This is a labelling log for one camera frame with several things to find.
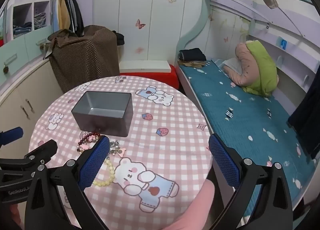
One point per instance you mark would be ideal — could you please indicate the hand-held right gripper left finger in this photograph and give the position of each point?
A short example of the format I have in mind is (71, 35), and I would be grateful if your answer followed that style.
(96, 160)

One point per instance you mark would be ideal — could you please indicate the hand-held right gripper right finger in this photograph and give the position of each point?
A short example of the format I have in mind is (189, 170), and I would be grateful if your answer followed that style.
(222, 161)

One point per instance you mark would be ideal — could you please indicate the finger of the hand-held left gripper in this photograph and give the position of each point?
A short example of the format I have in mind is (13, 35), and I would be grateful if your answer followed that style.
(11, 135)
(43, 148)

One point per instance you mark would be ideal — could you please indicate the grey metal box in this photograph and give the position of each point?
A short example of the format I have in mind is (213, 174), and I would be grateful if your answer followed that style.
(105, 125)

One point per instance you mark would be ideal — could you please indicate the cream cabinet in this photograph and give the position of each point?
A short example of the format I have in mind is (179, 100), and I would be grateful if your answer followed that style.
(17, 100)

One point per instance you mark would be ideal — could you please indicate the blue printed bed sheet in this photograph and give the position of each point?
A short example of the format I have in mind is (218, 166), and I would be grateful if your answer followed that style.
(237, 120)

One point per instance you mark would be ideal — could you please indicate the pink checkered tablecloth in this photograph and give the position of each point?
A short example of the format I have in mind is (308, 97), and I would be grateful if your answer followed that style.
(155, 145)

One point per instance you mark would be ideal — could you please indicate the mint green drawer cabinet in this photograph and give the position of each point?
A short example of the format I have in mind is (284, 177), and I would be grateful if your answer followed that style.
(22, 50)

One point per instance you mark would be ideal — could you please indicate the pink plush pillow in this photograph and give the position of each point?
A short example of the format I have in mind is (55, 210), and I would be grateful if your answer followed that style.
(243, 70)

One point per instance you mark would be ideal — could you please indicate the white pillow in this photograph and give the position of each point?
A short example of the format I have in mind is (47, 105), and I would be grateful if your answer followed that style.
(232, 66)

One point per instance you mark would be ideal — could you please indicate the dark hanging garment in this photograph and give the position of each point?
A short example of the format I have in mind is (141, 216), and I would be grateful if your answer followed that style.
(307, 115)

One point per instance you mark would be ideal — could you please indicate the red stool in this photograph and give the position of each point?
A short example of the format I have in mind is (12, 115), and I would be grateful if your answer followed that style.
(150, 78)

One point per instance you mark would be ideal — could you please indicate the pink and green plush toy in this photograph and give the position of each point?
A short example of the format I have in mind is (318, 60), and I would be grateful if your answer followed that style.
(262, 70)

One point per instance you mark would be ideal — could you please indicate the tan stockings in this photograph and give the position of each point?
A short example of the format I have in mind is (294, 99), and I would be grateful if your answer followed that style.
(193, 64)

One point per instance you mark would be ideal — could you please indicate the folded blue jeans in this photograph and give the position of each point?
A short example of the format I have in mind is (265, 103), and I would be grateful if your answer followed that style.
(22, 29)

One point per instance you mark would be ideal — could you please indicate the folded black clothes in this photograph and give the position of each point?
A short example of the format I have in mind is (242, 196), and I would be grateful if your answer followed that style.
(192, 54)

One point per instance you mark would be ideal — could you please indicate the folded light clothes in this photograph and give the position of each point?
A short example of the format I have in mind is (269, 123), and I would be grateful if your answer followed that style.
(40, 20)

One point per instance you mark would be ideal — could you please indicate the black cloth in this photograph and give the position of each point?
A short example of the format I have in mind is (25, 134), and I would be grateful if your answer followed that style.
(119, 38)

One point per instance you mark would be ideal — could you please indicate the row of hanging clothes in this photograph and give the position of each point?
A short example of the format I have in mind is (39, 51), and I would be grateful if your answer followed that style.
(66, 12)

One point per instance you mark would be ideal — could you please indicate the pink butterfly sticker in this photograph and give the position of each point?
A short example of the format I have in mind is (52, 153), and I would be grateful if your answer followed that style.
(140, 24)

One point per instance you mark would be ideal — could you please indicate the white wardrobe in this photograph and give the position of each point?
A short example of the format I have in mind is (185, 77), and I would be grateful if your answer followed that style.
(130, 7)

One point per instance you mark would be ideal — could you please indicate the brown hanging cloth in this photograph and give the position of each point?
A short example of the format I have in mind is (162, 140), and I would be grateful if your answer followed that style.
(270, 0)

